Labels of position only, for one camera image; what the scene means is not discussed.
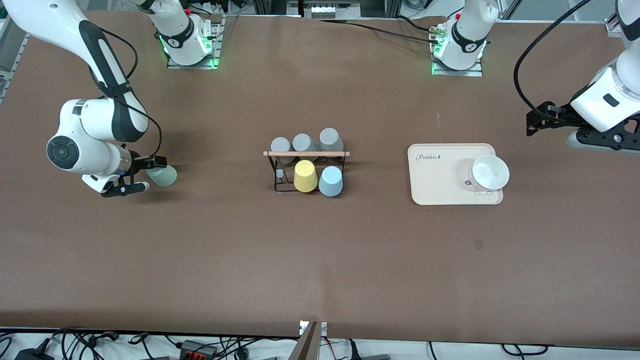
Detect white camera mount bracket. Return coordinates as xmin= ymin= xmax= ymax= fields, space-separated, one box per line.
xmin=299 ymin=320 xmax=328 ymax=337

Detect black connector block orange levers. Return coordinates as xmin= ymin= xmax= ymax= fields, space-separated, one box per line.
xmin=180 ymin=339 xmax=219 ymax=359

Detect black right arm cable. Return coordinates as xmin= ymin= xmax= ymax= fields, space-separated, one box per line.
xmin=100 ymin=27 xmax=164 ymax=161

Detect grey cup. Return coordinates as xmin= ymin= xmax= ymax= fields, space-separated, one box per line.
xmin=270 ymin=137 xmax=293 ymax=165
xmin=292 ymin=133 xmax=319 ymax=153
xmin=319 ymin=128 xmax=345 ymax=153

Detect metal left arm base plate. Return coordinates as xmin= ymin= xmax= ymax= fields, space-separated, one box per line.
xmin=431 ymin=22 xmax=485 ymax=77

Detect black power adapter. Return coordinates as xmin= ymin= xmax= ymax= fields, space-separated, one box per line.
xmin=14 ymin=348 xmax=55 ymax=360

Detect light blue cup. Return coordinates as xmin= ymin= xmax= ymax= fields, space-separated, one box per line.
xmin=318 ymin=165 xmax=344 ymax=197

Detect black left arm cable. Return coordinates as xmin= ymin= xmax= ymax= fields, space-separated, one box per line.
xmin=513 ymin=0 xmax=593 ymax=123

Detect yellow cup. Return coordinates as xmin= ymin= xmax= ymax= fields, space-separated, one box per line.
xmin=293 ymin=159 xmax=319 ymax=193

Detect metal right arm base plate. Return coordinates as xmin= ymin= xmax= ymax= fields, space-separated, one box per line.
xmin=166 ymin=15 xmax=222 ymax=70

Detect beige rectangular rabbit tray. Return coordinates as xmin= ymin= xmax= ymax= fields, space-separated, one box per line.
xmin=407 ymin=143 xmax=504 ymax=206

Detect pale green cup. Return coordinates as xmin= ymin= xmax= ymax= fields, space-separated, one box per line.
xmin=146 ymin=165 xmax=178 ymax=188

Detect black wire rack wooden handle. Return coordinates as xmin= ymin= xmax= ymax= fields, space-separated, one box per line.
xmin=263 ymin=149 xmax=351 ymax=195

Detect black looped cable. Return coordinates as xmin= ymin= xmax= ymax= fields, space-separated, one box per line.
xmin=501 ymin=343 xmax=549 ymax=357

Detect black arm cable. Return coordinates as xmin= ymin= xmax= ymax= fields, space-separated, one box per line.
xmin=100 ymin=27 xmax=164 ymax=161
xmin=513 ymin=0 xmax=593 ymax=123

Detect white bowl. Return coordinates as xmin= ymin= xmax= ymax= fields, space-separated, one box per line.
xmin=468 ymin=154 xmax=511 ymax=192

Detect grey metal pole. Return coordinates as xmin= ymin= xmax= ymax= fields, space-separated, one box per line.
xmin=289 ymin=321 xmax=321 ymax=360

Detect black cable across table edge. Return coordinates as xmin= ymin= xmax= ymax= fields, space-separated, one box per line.
xmin=320 ymin=17 xmax=442 ymax=44

